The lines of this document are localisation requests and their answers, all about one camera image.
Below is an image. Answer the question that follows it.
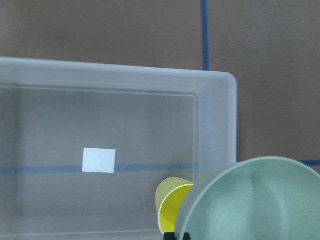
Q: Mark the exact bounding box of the yellow plastic cup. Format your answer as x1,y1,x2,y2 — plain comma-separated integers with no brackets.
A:
154,177,194,235

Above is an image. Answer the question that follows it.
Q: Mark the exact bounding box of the green ceramic bowl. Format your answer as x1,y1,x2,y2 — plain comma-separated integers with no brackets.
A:
174,157,320,240

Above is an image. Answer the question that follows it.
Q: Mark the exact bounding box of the clear plastic bin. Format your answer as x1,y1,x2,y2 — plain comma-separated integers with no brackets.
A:
0,57,237,240

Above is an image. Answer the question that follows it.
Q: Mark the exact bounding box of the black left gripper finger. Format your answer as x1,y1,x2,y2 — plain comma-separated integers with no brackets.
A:
163,232,191,240

